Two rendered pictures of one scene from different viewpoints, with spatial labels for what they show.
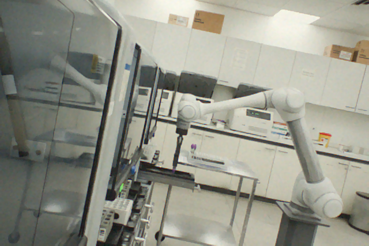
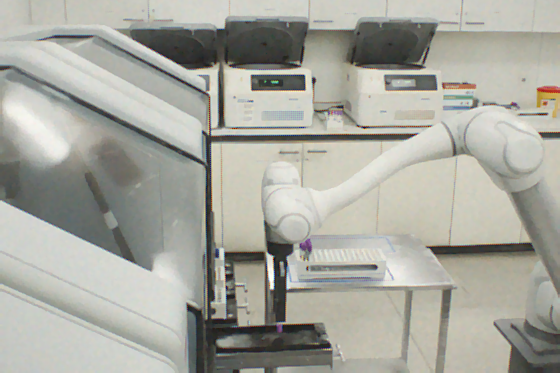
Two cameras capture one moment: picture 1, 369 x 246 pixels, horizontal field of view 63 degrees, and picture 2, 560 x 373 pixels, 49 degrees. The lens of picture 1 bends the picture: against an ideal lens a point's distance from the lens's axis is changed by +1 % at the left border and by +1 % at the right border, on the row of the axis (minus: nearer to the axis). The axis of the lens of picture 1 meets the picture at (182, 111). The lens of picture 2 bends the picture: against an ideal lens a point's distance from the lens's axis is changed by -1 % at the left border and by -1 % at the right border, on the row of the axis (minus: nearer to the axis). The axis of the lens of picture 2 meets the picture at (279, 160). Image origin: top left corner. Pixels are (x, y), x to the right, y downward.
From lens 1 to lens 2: 0.48 m
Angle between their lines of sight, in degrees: 12
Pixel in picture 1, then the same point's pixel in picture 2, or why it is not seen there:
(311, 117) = (517, 57)
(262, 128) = (423, 111)
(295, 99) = (524, 152)
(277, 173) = (466, 194)
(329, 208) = not seen: outside the picture
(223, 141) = (348, 154)
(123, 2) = not seen: outside the picture
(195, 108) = (307, 217)
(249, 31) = not seen: outside the picture
